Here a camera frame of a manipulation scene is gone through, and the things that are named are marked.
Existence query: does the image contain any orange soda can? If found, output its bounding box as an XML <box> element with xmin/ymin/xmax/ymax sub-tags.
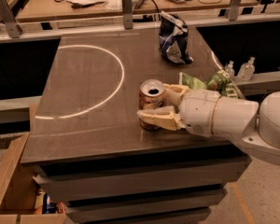
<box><xmin>138</xmin><ymin>78</ymin><xmax>167</xmax><ymax>132</ymax></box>

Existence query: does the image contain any wooden desk background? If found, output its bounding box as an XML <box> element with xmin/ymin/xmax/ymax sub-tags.
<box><xmin>15</xmin><ymin>0</ymin><xmax>262</xmax><ymax>24</ymax></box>

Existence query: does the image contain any cardboard box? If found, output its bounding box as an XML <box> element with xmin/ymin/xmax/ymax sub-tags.
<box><xmin>0</xmin><ymin>133</ymin><xmax>70</xmax><ymax>224</ymax></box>

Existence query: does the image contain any clear sanitizer bottle right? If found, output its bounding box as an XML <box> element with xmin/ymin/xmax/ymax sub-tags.
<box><xmin>237</xmin><ymin>57</ymin><xmax>255</xmax><ymax>81</ymax></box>

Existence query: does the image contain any clear sanitizer bottle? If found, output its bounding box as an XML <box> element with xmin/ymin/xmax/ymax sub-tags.
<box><xmin>224</xmin><ymin>61</ymin><xmax>235</xmax><ymax>77</ymax></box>
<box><xmin>237</xmin><ymin>57</ymin><xmax>255</xmax><ymax>81</ymax></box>

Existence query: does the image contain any grey drawer cabinet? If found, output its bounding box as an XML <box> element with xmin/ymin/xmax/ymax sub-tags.
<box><xmin>21</xmin><ymin>28</ymin><xmax>251</xmax><ymax>224</ymax></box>

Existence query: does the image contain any green chip bag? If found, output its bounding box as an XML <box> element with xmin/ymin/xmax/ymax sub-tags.
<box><xmin>179</xmin><ymin>70</ymin><xmax>239</xmax><ymax>98</ymax></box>

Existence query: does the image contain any metal bracket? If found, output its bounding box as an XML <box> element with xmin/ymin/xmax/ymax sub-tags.
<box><xmin>227</xmin><ymin>0</ymin><xmax>242</xmax><ymax>21</ymax></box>
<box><xmin>0</xmin><ymin>0</ymin><xmax>22</xmax><ymax>38</ymax></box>
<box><xmin>121</xmin><ymin>0</ymin><xmax>133</xmax><ymax>29</ymax></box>

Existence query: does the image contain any metal bracket right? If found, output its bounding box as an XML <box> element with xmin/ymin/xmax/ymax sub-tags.
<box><xmin>227</xmin><ymin>0</ymin><xmax>242</xmax><ymax>21</ymax></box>

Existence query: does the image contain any clear sanitizer bottle left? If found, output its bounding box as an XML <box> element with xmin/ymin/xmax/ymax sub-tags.
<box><xmin>224</xmin><ymin>61</ymin><xmax>235</xmax><ymax>77</ymax></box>

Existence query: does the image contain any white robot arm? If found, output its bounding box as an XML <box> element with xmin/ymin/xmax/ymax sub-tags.
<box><xmin>137</xmin><ymin>85</ymin><xmax>280</xmax><ymax>165</ymax></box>

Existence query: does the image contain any blue chip bag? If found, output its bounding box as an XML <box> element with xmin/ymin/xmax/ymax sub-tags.
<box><xmin>159</xmin><ymin>11</ymin><xmax>193</xmax><ymax>64</ymax></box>

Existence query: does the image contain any metal bracket left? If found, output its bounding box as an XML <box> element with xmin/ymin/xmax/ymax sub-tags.
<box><xmin>0</xmin><ymin>0</ymin><xmax>22</xmax><ymax>38</ymax></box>

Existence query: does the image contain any metal bracket middle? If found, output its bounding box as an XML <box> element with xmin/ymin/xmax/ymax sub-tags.
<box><xmin>121</xmin><ymin>0</ymin><xmax>133</xmax><ymax>29</ymax></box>

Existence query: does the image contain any white paper on desk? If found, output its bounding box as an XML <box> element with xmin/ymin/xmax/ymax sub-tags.
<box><xmin>67</xmin><ymin>0</ymin><xmax>106</xmax><ymax>8</ymax></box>

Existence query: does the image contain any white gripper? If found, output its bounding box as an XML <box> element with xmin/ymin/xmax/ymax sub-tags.
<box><xmin>137</xmin><ymin>83</ymin><xmax>221</xmax><ymax>137</ymax></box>

